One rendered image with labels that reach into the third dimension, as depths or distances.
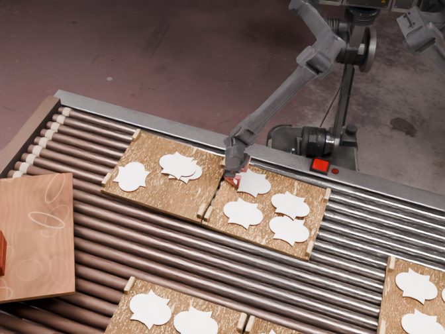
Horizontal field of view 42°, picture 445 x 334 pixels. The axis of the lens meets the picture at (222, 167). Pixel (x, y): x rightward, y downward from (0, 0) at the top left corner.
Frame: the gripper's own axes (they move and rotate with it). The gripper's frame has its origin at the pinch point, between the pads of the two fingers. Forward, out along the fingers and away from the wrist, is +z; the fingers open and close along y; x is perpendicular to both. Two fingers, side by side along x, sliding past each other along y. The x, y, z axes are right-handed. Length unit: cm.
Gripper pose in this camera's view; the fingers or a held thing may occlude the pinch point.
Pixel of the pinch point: (240, 178)
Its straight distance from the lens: 230.1
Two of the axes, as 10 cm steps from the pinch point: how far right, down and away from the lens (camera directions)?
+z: 1.9, 7.3, 6.6
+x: -9.1, -1.2, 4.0
